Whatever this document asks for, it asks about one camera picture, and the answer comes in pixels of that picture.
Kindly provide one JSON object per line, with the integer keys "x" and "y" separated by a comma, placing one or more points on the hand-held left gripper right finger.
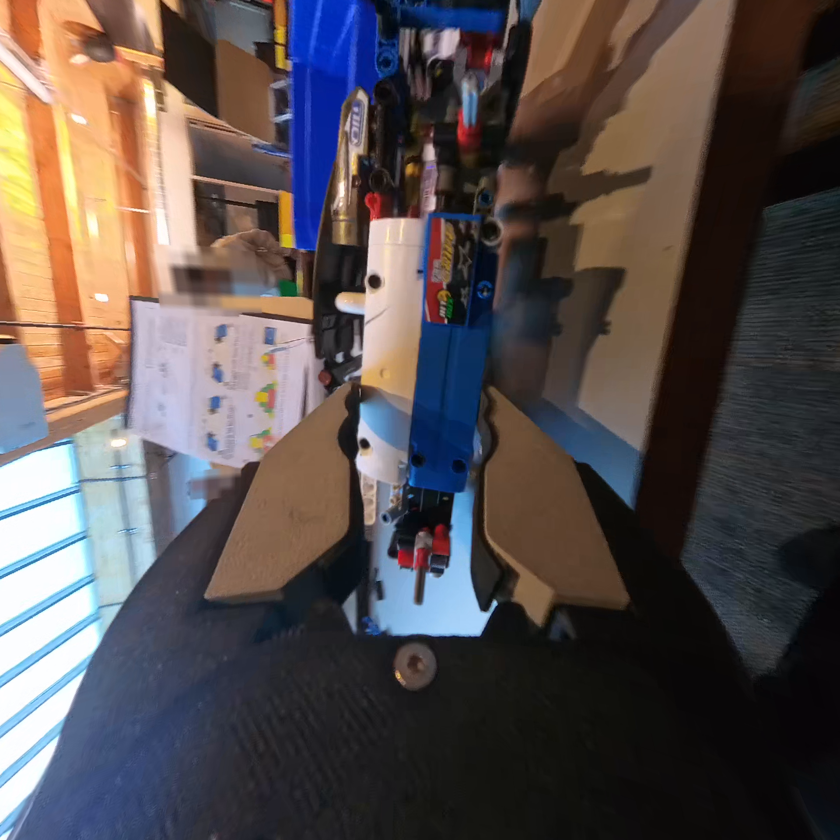
{"x": 551, "y": 525}

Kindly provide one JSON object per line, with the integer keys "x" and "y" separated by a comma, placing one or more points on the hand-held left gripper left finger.
{"x": 289, "y": 518}

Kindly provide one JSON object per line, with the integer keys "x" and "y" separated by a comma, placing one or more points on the toy brick car model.
{"x": 446, "y": 367}

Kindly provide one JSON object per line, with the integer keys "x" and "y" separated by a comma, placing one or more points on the grey desk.
{"x": 623, "y": 295}

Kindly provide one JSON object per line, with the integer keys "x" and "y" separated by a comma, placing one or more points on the printed instruction sheet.
{"x": 197, "y": 380}

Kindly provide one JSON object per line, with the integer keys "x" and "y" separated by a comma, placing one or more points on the yellow storage bin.
{"x": 286, "y": 220}
{"x": 281, "y": 33}

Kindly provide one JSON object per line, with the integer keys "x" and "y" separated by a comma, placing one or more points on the blue storage bin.
{"x": 328, "y": 131}

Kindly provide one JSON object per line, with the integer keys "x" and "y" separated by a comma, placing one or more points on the clear acrylic sign holder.
{"x": 281, "y": 115}

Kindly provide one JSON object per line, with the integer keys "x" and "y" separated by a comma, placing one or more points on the brown cardboard panel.
{"x": 246, "y": 92}

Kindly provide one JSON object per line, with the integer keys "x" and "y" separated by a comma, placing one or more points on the black folding panel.
{"x": 187, "y": 59}

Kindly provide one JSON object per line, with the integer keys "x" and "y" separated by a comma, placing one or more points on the black round ceiling fixture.
{"x": 98, "y": 47}

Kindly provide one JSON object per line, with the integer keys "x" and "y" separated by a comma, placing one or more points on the tall glass window wall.
{"x": 39, "y": 590}

